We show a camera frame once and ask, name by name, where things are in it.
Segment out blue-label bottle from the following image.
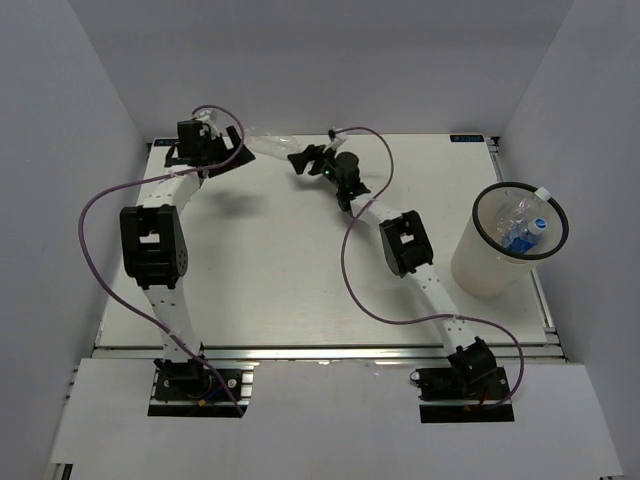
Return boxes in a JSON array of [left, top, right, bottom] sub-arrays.
[[501, 217, 547, 254]]

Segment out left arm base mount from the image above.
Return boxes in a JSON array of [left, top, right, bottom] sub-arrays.
[[147, 359, 252, 418]]

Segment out right black logo sticker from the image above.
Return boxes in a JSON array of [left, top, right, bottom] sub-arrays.
[[449, 134, 485, 143]]

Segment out clear bottle back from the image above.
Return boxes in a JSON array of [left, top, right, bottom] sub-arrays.
[[494, 187, 552, 238]]

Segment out black logo sticker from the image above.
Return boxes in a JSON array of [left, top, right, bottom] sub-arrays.
[[153, 138, 178, 147], [449, 134, 485, 143]]

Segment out left black logo sticker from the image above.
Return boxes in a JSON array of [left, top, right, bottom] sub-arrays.
[[153, 138, 178, 147]]

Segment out white bin with black rim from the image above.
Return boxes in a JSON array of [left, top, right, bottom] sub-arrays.
[[451, 182, 569, 297]]

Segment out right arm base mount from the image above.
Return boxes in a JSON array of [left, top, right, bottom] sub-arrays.
[[409, 338, 515, 425]]

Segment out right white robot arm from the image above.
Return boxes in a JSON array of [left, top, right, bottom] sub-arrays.
[[287, 141, 497, 399]]

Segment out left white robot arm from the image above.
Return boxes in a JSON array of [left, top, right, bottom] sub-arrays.
[[120, 109, 255, 365]]

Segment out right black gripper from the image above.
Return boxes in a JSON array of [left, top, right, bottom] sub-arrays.
[[287, 142, 343, 191]]

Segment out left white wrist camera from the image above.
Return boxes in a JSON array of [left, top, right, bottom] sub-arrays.
[[191, 108, 219, 137]]

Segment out clear bottle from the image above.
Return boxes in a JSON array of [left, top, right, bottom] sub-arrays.
[[246, 135, 303, 161], [494, 187, 552, 238]]

